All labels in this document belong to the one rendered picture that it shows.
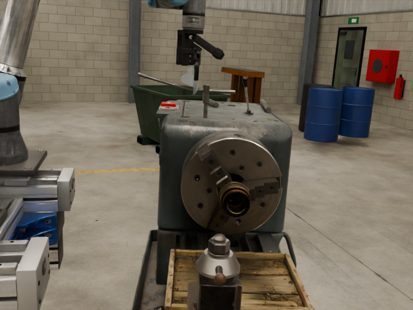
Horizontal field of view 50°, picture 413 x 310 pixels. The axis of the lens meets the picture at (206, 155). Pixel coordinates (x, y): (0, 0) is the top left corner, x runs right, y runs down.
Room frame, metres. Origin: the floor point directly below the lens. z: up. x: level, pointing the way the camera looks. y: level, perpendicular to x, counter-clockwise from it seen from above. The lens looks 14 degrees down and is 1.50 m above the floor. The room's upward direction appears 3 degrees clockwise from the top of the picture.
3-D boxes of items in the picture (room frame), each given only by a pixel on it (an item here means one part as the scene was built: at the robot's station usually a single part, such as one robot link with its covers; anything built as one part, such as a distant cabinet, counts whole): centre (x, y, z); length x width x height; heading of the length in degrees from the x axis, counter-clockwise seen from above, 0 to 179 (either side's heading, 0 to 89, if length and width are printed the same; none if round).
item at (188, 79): (1.50, 0.07, 1.38); 0.06 x 0.03 x 0.09; 93
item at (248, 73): (10.34, -0.71, 0.50); 1.61 x 0.44 x 1.00; 19
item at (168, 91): (6.38, 0.46, 0.43); 1.34 x 0.94 x 0.85; 31
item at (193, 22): (1.51, 0.07, 1.57); 0.08 x 0.08 x 0.05
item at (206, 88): (1.52, 0.01, 1.31); 0.02 x 0.02 x 0.12
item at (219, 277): (0.66, -0.03, 1.13); 0.04 x 0.02 x 0.02; 3
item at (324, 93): (7.61, -1.99, 0.44); 0.59 x 0.59 x 0.88
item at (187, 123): (1.74, -0.04, 1.06); 0.59 x 0.48 x 0.39; 3
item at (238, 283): (0.71, -0.04, 1.07); 0.07 x 0.07 x 0.10; 3
